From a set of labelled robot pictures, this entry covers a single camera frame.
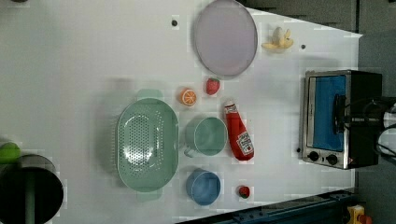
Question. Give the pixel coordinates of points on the toaster oven with blue door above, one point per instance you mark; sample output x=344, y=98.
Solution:
x=342, y=118

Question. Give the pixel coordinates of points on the toy orange half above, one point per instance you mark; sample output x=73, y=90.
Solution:
x=188, y=97

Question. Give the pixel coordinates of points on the green cup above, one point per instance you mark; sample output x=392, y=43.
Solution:
x=205, y=136

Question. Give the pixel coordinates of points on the toy strawberry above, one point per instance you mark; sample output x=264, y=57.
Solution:
x=212, y=86

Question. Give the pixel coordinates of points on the red ketchup bottle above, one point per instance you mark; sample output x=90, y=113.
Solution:
x=239, y=138

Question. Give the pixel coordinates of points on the green oval colander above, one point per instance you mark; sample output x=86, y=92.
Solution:
x=147, y=140

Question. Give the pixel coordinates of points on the blue cup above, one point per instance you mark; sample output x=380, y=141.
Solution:
x=203, y=186

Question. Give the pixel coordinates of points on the round lilac plate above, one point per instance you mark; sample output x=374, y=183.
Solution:
x=225, y=37

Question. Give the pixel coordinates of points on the small red toy tomato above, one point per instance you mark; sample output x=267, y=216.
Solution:
x=243, y=192

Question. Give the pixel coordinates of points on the peeled toy banana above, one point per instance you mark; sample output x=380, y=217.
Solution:
x=280, y=39

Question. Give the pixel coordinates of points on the black cylinder mount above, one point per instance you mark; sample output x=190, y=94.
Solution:
x=30, y=191

